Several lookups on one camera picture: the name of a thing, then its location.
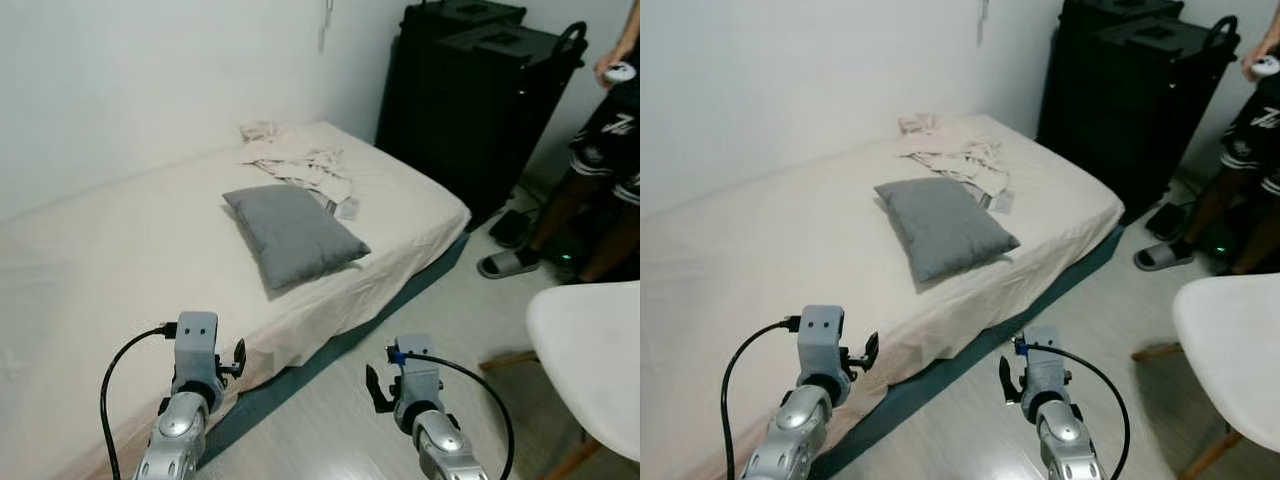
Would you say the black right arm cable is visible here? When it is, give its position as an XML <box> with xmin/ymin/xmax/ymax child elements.
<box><xmin>1012</xmin><ymin>337</ymin><xmax>1132</xmax><ymax>480</ymax></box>
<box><xmin>387</xmin><ymin>344</ymin><xmax>517</xmax><ymax>480</ymax></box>

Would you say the grey slipper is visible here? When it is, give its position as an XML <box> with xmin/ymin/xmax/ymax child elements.
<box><xmin>477</xmin><ymin>248</ymin><xmax>543</xmax><ymax>280</ymax></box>
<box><xmin>1134</xmin><ymin>240</ymin><xmax>1197</xmax><ymax>272</ymax></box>

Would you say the bed with cream sheet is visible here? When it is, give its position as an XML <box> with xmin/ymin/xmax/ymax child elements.
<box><xmin>0</xmin><ymin>120</ymin><xmax>472</xmax><ymax>480</ymax></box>
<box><xmin>640</xmin><ymin>113</ymin><xmax>1126</xmax><ymax>480</ymax></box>

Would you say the crumpled cream cloth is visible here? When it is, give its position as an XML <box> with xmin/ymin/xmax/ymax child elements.
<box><xmin>895</xmin><ymin>113</ymin><xmax>1017</xmax><ymax>214</ymax></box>
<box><xmin>237</xmin><ymin>121</ymin><xmax>362</xmax><ymax>222</ymax></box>

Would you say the dark floor device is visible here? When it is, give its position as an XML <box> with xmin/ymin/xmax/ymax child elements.
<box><xmin>1200</xmin><ymin>225</ymin><xmax>1251</xmax><ymax>273</ymax></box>
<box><xmin>545</xmin><ymin>236</ymin><xmax>603</xmax><ymax>282</ymax></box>

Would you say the white shell chair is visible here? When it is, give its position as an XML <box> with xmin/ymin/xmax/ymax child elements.
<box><xmin>478</xmin><ymin>281</ymin><xmax>641</xmax><ymax>480</ymax></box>
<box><xmin>1132</xmin><ymin>273</ymin><xmax>1280</xmax><ymax>480</ymax></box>

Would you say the person's right hand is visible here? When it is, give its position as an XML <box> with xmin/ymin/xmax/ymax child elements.
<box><xmin>1242</xmin><ymin>48</ymin><xmax>1280</xmax><ymax>84</ymax></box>
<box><xmin>595</xmin><ymin>55</ymin><xmax>639</xmax><ymax>91</ymax></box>

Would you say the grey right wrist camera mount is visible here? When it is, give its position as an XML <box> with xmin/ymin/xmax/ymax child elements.
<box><xmin>1019</xmin><ymin>326</ymin><xmax>1065</xmax><ymax>402</ymax></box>
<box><xmin>394</xmin><ymin>335</ymin><xmax>445</xmax><ymax>407</ymax></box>

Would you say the black flight case with handle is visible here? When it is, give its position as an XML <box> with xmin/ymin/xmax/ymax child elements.
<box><xmin>1093</xmin><ymin>15</ymin><xmax>1242</xmax><ymax>217</ymax></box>
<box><xmin>430</xmin><ymin>21</ymin><xmax>590</xmax><ymax>227</ymax></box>

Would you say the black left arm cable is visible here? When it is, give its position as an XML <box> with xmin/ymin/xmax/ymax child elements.
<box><xmin>722</xmin><ymin>316</ymin><xmax>804</xmax><ymax>480</ymax></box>
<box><xmin>100</xmin><ymin>322</ymin><xmax>180</xmax><ymax>480</ymax></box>

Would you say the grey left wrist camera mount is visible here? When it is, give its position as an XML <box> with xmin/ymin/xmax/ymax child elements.
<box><xmin>172</xmin><ymin>311</ymin><xmax>223</xmax><ymax>391</ymax></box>
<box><xmin>796</xmin><ymin>305</ymin><xmax>847</xmax><ymax>387</ymax></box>

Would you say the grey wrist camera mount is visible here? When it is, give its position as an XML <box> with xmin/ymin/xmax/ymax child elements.
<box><xmin>394</xmin><ymin>335</ymin><xmax>445</xmax><ymax>407</ymax></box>
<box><xmin>1019</xmin><ymin>326</ymin><xmax>1065</xmax><ymax>402</ymax></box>
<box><xmin>796</xmin><ymin>305</ymin><xmax>847</xmax><ymax>387</ymax></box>
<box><xmin>172</xmin><ymin>311</ymin><xmax>223</xmax><ymax>391</ymax></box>

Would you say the black foot pedal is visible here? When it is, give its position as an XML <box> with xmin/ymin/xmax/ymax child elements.
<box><xmin>1145</xmin><ymin>201</ymin><xmax>1192</xmax><ymax>242</ymax></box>
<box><xmin>488</xmin><ymin>208</ymin><xmax>537</xmax><ymax>250</ymax></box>

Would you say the person in black shorts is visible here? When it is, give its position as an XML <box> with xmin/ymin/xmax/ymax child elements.
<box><xmin>1183</xmin><ymin>0</ymin><xmax>1280</xmax><ymax>277</ymax></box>
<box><xmin>528</xmin><ymin>0</ymin><xmax>641</xmax><ymax>284</ymax></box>

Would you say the grey pillow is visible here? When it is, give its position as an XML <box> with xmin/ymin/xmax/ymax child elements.
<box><xmin>222</xmin><ymin>184</ymin><xmax>372</xmax><ymax>292</ymax></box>
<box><xmin>874</xmin><ymin>177</ymin><xmax>1022</xmax><ymax>285</ymax></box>

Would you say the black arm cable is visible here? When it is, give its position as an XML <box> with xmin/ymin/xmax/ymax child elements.
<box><xmin>100</xmin><ymin>322</ymin><xmax>180</xmax><ymax>480</ymax></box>
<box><xmin>387</xmin><ymin>344</ymin><xmax>517</xmax><ymax>480</ymax></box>
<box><xmin>1012</xmin><ymin>337</ymin><xmax>1132</xmax><ymax>480</ymax></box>
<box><xmin>722</xmin><ymin>316</ymin><xmax>804</xmax><ymax>480</ymax></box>

